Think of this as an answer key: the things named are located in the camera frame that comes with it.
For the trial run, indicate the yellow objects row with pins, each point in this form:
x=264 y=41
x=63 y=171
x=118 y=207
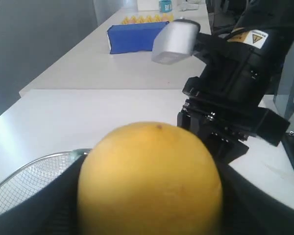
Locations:
x=140 y=19

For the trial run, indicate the blue white cup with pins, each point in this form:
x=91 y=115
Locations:
x=165 y=6

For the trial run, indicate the yellow lemon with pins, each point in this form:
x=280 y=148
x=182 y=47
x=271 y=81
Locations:
x=149 y=178

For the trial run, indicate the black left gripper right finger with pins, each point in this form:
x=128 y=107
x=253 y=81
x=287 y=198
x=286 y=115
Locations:
x=249 y=211

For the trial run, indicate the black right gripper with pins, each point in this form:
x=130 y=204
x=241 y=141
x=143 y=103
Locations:
x=222 y=107

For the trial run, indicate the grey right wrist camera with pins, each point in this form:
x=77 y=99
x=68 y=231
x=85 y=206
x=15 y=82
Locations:
x=175 y=42

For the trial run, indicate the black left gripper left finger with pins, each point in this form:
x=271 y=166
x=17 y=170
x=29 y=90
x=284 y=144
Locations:
x=51 y=211

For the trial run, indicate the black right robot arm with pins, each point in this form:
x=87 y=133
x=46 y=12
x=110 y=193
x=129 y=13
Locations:
x=262 y=12

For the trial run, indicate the white object on counter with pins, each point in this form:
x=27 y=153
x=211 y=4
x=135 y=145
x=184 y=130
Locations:
x=188 y=5

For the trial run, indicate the oval wire mesh basket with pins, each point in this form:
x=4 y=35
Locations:
x=34 y=176

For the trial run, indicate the blue box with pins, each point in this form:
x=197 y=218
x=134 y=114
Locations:
x=128 y=38

